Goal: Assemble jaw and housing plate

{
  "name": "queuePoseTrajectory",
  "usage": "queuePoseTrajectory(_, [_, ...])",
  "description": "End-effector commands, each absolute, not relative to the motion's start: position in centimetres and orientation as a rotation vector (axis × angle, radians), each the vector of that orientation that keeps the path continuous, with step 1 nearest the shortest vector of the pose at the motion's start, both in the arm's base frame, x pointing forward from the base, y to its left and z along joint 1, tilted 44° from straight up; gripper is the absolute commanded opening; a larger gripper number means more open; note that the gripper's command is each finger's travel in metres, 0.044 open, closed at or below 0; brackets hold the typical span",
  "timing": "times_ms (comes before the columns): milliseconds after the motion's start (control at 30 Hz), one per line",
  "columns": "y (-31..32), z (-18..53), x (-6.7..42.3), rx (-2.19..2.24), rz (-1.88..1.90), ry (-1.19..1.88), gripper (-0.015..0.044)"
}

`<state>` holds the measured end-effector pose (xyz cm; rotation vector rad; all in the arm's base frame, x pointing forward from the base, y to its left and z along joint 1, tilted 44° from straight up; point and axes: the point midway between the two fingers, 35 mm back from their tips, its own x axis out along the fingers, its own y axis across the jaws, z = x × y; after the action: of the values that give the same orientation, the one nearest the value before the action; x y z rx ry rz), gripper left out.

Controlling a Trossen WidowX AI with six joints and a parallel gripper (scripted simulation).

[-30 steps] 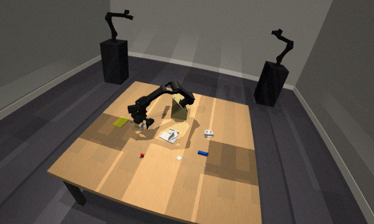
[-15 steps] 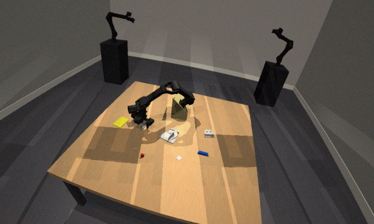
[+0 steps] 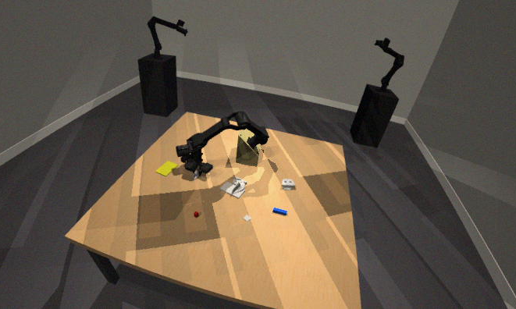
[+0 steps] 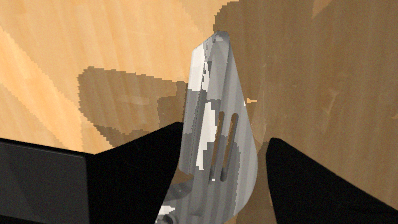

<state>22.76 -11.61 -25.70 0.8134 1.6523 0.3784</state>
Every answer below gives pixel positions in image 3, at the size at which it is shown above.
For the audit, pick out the dark blue rectangular bar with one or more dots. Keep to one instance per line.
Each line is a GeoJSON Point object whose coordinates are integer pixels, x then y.
{"type": "Point", "coordinates": [279, 211]}

